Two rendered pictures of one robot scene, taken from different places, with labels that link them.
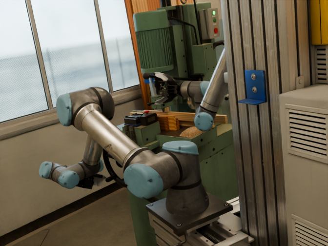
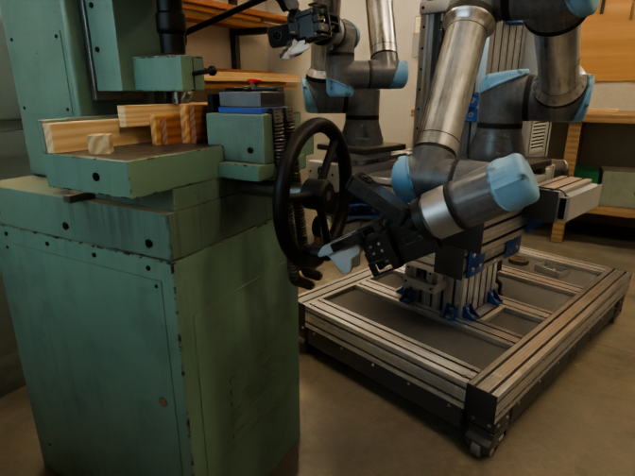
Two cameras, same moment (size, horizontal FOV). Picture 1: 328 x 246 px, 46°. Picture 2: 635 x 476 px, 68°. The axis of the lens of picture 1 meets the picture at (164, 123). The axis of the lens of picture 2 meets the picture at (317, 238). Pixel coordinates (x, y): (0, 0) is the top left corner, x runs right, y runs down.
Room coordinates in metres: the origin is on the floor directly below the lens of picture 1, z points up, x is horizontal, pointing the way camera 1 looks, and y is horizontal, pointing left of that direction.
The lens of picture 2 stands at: (2.06, 1.08, 1.01)
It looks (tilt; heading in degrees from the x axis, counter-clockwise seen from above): 18 degrees down; 255
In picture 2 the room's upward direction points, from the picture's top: straight up
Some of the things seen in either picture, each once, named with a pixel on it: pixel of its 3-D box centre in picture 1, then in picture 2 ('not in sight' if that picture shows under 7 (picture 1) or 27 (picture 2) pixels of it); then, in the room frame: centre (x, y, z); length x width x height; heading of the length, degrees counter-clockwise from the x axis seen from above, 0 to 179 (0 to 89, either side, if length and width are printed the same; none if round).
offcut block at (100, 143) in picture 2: not in sight; (100, 144); (2.20, 0.21, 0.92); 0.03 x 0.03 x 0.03; 88
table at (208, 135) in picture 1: (153, 135); (223, 154); (1.99, 0.06, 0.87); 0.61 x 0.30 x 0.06; 46
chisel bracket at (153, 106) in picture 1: (164, 101); (169, 77); (2.09, -0.02, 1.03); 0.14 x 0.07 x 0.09; 136
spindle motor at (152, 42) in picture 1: (153, 42); not in sight; (2.07, -0.01, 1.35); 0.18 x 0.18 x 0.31
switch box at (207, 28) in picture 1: (210, 23); not in sight; (2.21, -0.33, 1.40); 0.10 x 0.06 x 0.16; 136
